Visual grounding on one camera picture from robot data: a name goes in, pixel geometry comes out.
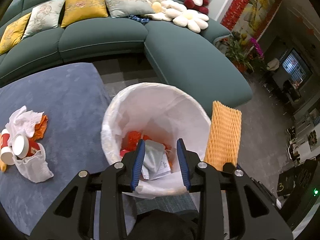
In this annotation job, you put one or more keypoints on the red bordered wall painting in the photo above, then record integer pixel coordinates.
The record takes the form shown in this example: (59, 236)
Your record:
(235, 7)

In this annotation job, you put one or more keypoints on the black and white shoe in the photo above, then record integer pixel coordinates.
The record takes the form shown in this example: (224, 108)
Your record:
(292, 133)
(293, 152)

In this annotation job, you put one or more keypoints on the yellow foam net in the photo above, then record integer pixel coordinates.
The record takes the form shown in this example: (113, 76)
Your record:
(222, 135)

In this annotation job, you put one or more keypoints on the white cloth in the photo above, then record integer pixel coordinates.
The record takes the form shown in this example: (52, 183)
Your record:
(272, 64)

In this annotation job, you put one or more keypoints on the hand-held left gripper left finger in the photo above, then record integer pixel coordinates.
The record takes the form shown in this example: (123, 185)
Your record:
(138, 165)

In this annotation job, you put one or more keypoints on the red plastic bag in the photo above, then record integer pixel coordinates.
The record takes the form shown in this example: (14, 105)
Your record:
(132, 138)

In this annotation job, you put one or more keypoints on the television screen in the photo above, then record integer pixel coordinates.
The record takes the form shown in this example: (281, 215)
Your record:
(296, 66)

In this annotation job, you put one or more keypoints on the yellow embroidered pillow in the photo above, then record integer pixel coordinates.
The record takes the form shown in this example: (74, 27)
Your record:
(12, 33)
(83, 7)

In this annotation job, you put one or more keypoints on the crumpled white tissue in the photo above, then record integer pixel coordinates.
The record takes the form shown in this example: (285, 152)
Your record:
(25, 122)

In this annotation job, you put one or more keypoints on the magenta orchid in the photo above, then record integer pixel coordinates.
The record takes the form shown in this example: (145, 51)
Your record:
(258, 48)

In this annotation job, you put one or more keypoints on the green potted plant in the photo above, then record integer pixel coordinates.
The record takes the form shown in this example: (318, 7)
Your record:
(236, 52)

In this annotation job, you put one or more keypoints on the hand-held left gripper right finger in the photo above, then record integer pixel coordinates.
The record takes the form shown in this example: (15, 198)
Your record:
(183, 165)

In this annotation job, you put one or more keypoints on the trash bin with white liner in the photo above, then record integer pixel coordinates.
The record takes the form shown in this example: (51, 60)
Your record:
(155, 105)

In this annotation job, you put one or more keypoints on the black floor box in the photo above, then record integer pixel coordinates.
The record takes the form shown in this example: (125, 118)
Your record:
(287, 180)

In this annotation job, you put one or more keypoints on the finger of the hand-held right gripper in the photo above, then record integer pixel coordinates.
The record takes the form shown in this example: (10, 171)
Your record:
(228, 167)

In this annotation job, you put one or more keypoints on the orange wrapper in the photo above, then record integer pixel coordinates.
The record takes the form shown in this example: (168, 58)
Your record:
(41, 130)

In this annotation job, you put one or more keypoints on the white paper towel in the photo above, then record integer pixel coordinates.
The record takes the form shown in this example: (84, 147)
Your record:
(35, 170)

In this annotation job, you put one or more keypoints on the white paper receipt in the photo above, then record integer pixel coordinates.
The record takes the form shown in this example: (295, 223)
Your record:
(165, 165)

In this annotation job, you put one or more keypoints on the red paper cup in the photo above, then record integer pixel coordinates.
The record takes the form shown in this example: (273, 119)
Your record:
(5, 142)
(32, 150)

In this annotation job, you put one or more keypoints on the grey paper packet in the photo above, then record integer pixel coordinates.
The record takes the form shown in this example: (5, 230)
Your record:
(152, 155)

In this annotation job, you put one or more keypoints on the blue patterned cloth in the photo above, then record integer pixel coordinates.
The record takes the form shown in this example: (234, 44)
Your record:
(138, 19)

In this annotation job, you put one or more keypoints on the teal sectional sofa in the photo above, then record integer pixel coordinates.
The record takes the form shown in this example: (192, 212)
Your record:
(105, 37)

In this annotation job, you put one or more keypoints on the light grey embroidered pillow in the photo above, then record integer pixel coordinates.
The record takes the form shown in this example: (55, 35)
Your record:
(127, 3)
(43, 17)

